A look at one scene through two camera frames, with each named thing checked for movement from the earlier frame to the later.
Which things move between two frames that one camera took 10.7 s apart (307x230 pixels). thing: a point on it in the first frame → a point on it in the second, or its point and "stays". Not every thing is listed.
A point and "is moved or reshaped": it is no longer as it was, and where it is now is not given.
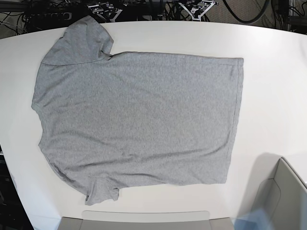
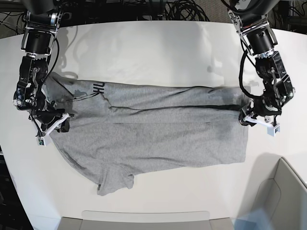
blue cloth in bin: (254, 219) stays
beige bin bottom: (146, 220) stays
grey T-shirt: (110, 120) is moved or reshaped
